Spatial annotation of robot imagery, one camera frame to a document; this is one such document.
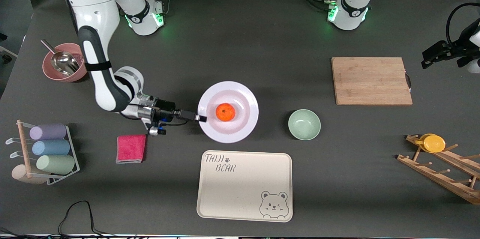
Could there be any orange fruit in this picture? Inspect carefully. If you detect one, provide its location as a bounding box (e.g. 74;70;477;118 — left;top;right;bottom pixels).
216;103;236;122

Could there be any white round plate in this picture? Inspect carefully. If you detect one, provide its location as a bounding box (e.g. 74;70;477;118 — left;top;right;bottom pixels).
198;81;259;144

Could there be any red folded cloth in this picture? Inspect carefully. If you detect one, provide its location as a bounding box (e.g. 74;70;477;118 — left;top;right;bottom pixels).
115;134;147;164

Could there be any bamboo cutting board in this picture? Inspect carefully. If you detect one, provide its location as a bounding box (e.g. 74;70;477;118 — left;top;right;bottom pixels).
331;57;413;106

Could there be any cream bear print tray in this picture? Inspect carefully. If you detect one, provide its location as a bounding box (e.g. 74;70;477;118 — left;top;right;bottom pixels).
196;150;293;222

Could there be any yellow mug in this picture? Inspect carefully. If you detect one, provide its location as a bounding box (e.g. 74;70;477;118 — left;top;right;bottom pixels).
414;134;446;153

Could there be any metal scoop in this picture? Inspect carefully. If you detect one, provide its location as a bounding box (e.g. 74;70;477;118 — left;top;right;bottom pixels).
40;39;80;76

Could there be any purple cup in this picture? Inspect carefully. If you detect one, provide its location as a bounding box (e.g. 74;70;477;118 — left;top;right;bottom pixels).
29;124;67;140

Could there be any blue cup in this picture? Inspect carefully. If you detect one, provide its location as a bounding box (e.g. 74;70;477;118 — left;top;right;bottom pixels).
32;140;71;156

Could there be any pink bowl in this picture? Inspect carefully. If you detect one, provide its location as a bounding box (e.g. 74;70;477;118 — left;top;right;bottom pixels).
42;43;90;83

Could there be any pale green bowl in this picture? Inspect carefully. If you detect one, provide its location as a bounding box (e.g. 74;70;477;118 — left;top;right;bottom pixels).
288;109;321;141

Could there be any green cup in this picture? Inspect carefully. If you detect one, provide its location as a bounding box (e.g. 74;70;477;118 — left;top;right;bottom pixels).
36;155;75;175

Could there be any wooden peg drying rack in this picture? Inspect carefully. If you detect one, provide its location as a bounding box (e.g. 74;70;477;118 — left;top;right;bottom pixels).
397;134;480;205

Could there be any beige cup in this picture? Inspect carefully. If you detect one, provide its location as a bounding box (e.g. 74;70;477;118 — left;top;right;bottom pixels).
11;164;49;185

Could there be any black floor cable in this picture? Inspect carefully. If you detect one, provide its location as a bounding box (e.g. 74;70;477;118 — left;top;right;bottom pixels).
58;201;113;236

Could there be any white wire cup holder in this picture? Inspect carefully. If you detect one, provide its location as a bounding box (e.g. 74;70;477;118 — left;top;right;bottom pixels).
5;120;80;186

